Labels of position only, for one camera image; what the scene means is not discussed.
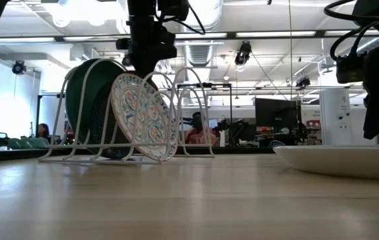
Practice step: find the silver ribbed ventilation duct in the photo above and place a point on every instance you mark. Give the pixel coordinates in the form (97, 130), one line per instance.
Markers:
(199, 55)

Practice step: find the green round bag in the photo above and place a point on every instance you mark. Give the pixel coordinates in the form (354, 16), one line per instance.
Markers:
(26, 143)

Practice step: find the black metal rig frame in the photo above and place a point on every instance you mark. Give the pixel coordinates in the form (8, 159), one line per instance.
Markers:
(9, 155)

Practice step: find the small black desk robot arm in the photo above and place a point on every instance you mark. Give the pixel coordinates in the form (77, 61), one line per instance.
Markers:
(239, 131)

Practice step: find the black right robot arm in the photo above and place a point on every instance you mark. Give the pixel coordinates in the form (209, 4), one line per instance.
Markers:
(376, 13)

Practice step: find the blue net-patterned plate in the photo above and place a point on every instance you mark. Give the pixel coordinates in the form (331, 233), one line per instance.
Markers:
(104, 123)

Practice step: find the floral patterned plate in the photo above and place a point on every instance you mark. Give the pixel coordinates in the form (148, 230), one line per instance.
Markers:
(142, 116)

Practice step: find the black ceiling-hung reel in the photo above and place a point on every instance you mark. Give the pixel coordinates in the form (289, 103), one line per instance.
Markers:
(125, 61)
(243, 53)
(303, 82)
(18, 67)

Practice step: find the large black monitor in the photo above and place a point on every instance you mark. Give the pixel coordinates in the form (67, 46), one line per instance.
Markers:
(278, 116)

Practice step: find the plain white plate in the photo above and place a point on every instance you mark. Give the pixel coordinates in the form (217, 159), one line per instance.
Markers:
(343, 161)

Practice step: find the black metal frame stand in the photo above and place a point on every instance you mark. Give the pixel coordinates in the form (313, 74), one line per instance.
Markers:
(38, 120)
(231, 110)

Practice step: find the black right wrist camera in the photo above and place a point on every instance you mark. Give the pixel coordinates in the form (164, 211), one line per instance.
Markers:
(350, 69)

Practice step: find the green plate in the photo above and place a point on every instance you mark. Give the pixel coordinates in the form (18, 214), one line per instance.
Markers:
(89, 90)

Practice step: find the person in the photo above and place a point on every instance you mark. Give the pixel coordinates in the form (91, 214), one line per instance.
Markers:
(199, 133)
(43, 130)

